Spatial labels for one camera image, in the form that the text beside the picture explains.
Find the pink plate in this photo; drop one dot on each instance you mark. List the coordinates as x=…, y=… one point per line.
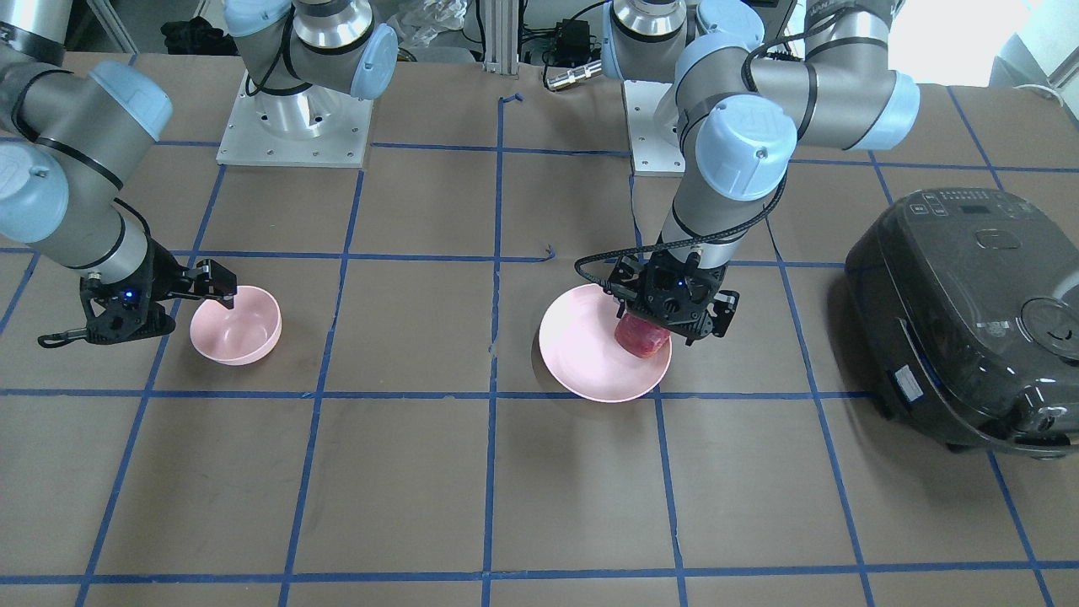
x=578, y=346

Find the red apple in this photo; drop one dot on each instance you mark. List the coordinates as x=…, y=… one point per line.
x=639, y=337

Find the aluminium frame post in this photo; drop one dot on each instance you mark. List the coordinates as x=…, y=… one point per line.
x=501, y=25

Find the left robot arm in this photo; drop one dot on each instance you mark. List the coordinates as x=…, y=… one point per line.
x=841, y=95

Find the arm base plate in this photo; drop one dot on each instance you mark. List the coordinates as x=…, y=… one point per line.
x=317, y=128
x=652, y=122

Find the pink bowl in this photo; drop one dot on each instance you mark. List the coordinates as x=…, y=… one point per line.
x=244, y=334

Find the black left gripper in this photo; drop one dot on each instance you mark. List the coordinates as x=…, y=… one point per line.
x=722, y=305

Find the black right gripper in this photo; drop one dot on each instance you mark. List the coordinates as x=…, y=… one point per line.
x=159, y=271

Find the dark grey rice cooker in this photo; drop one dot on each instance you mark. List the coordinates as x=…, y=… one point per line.
x=967, y=297

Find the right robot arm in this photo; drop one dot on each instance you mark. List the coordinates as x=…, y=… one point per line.
x=78, y=139

